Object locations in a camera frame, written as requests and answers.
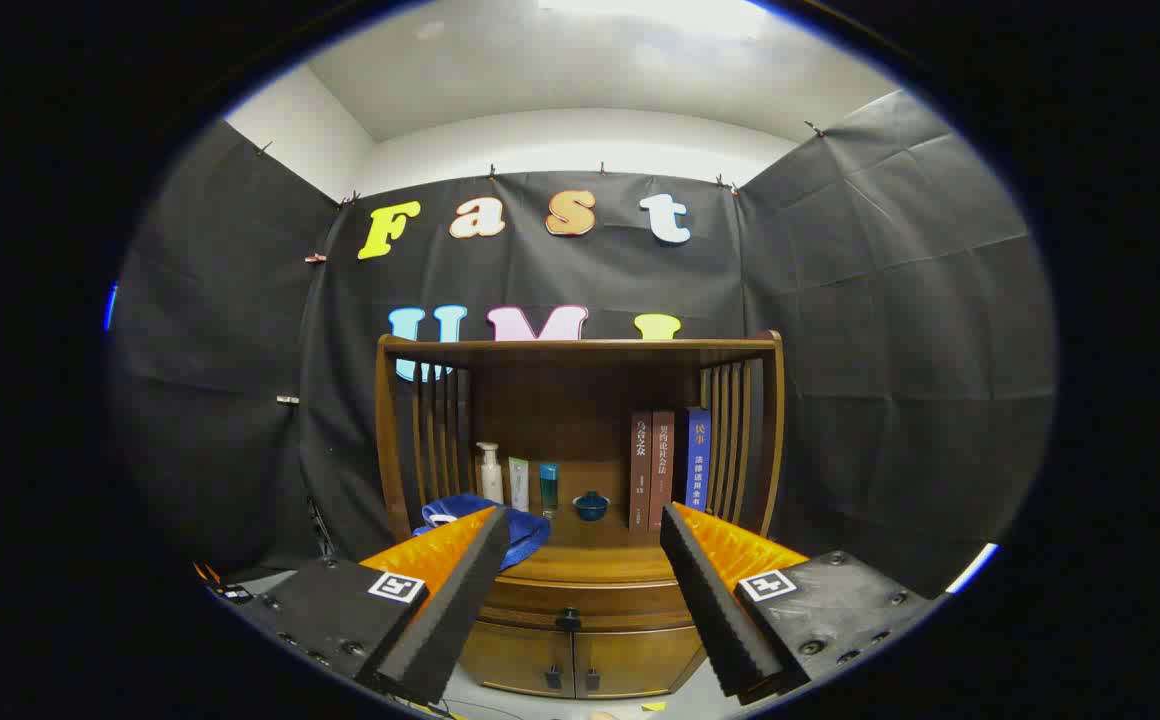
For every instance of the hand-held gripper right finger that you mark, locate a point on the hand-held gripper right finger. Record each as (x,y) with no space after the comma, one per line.
(715,610)

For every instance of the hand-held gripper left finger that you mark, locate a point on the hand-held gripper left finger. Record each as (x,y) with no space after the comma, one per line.
(450,610)

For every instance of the wooden drawer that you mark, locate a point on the wooden drawer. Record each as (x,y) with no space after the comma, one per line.
(610,600)

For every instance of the wooden cabinet door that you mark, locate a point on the wooden cabinet door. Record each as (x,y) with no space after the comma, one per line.
(635,660)
(515,655)

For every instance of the wooden countertop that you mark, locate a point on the wooden countertop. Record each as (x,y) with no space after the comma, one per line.
(590,555)

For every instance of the wooden cabinet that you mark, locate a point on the wooden cabinet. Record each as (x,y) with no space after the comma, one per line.
(560,400)

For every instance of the folded blue towel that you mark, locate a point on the folded blue towel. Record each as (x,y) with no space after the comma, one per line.
(530,535)

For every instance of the white pump bottle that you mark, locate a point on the white pump bottle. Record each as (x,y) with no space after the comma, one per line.
(491,485)

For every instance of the white and green tube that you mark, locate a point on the white and green tube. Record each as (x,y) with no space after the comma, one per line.
(519,485)

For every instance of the brown book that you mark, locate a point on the brown book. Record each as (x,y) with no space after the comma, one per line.
(640,470)
(662,470)

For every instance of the blue book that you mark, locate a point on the blue book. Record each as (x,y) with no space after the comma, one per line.
(698,460)

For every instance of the teal bottle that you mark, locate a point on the teal bottle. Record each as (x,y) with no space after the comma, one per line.
(548,485)

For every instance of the blue lidded teacup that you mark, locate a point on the blue lidded teacup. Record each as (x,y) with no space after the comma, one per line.
(591,508)

